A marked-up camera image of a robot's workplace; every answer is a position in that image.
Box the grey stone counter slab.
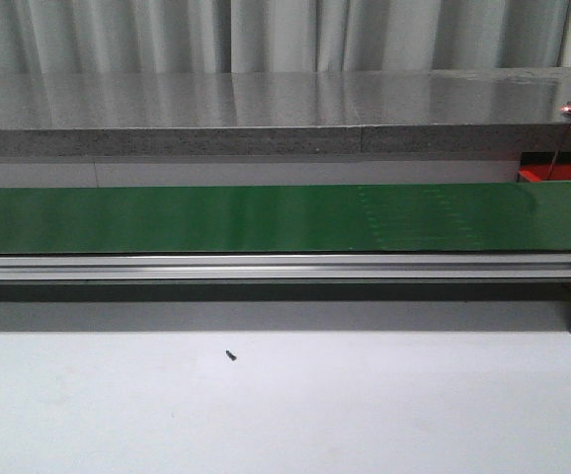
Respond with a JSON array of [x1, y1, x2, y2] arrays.
[[0, 67, 571, 157]]

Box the red plastic bin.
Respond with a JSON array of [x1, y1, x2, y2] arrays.
[[518, 152, 571, 183]]

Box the green conveyor belt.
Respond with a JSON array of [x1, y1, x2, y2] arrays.
[[0, 182, 571, 255]]

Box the grey pleated curtain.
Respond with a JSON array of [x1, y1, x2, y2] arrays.
[[0, 1, 571, 74]]

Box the aluminium conveyor side rail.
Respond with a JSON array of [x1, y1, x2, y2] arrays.
[[0, 254, 571, 281]]

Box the thin red wire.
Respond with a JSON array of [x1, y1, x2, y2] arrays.
[[546, 112, 571, 182]]

